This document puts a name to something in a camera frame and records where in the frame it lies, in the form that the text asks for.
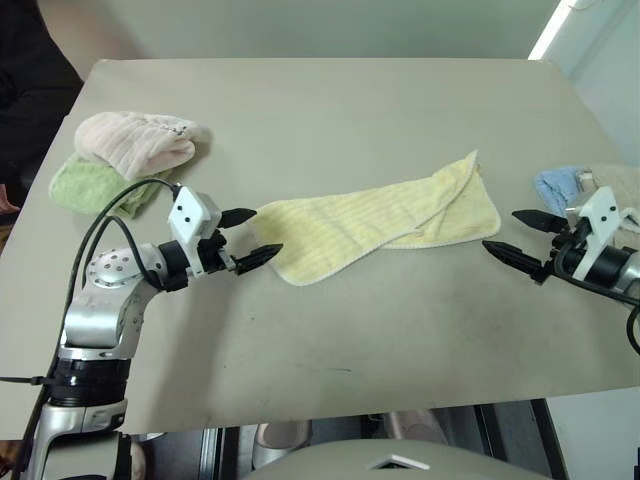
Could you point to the person in dark clothing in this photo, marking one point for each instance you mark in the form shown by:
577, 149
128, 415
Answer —
30, 90

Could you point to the pink towel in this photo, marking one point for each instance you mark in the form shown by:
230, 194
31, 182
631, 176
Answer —
135, 142

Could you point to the grey robot torso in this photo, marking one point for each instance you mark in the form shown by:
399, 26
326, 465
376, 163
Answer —
325, 462

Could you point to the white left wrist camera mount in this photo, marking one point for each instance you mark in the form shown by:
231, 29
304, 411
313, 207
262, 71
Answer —
192, 212

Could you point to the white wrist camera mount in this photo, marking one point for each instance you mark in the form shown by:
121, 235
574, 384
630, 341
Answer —
192, 212
600, 215

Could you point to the yellow towel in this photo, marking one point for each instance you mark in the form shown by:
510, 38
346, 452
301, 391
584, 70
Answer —
350, 225

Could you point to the green towel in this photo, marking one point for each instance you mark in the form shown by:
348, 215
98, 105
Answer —
85, 187

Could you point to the dark metal table frame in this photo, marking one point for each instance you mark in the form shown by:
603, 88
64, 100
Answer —
520, 435

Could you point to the beige towel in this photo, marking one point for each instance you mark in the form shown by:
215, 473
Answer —
617, 177

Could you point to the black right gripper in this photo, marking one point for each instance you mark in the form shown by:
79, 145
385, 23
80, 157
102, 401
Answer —
560, 260

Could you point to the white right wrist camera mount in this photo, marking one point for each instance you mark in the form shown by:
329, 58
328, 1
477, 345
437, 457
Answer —
600, 215

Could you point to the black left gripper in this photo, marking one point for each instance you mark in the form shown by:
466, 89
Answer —
214, 252

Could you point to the blue towel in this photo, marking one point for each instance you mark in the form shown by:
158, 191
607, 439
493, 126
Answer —
555, 187

